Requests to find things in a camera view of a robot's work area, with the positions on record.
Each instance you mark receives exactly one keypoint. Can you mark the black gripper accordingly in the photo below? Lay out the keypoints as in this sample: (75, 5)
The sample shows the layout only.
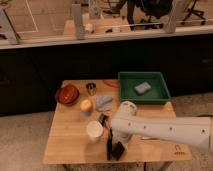
(117, 151)

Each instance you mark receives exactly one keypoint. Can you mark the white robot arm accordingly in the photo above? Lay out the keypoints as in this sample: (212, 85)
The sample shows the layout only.
(194, 131)

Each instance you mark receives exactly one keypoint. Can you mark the white paper cup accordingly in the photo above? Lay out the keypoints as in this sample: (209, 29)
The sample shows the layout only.
(94, 130)

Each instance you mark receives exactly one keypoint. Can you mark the grey folded cloth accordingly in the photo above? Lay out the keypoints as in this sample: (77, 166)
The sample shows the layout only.
(103, 103)

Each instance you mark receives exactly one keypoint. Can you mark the red yellow apple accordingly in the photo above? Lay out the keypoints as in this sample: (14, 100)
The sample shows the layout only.
(86, 105)

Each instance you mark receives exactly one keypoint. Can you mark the orange carrot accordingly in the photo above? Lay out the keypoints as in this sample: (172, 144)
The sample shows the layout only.
(111, 84)

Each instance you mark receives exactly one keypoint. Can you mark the green plastic tray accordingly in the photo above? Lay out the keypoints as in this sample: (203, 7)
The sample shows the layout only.
(158, 94)

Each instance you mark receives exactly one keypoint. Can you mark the small metal cup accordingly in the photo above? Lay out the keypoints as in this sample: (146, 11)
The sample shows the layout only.
(91, 88)

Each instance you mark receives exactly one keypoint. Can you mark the blue sponge in tray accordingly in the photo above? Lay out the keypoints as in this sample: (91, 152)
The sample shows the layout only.
(142, 88)

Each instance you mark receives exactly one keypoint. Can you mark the brown wooden bowl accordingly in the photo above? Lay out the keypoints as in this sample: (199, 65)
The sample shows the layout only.
(67, 95)

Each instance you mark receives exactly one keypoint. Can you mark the black office chair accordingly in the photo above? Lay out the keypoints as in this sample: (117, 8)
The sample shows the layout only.
(160, 8)

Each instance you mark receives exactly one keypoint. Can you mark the black handled knife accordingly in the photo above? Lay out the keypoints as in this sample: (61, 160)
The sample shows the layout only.
(109, 144)

